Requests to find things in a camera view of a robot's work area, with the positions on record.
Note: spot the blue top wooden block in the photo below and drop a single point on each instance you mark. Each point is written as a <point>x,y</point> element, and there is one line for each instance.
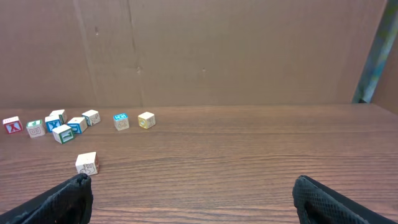
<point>121,121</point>

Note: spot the wooden block letter L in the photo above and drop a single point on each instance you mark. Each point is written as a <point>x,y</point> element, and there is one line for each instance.
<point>63,134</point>

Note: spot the wooden block red letter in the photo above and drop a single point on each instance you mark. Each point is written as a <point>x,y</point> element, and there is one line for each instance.
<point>12,125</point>

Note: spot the dark strip behind cardboard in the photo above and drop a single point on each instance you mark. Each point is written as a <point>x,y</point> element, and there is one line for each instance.
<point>381,47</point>

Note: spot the wooden block green four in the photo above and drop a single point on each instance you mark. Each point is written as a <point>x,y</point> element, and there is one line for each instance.
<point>36,128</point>

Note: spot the cardboard backdrop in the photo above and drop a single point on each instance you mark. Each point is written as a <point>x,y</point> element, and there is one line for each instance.
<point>58,54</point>

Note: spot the wooden block blue X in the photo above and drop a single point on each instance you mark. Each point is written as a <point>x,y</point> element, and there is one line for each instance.
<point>53,121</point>

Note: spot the wooden block green letter I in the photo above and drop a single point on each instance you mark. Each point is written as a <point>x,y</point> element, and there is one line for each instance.
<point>87,163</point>

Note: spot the plain top wooden block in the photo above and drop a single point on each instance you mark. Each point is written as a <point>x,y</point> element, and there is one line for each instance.
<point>62,115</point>

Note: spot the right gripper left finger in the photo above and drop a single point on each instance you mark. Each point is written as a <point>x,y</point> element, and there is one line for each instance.
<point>69,202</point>

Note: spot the wooden block blue side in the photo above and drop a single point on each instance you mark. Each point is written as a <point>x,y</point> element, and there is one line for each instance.
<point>78,125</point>

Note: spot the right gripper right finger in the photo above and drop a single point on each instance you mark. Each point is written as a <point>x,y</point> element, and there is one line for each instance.
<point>319,204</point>

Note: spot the wooden block yellow edge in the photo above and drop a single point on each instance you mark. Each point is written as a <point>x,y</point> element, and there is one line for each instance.
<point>146,120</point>

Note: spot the wooden block far blue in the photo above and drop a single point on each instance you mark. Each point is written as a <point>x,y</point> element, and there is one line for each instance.
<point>92,117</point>

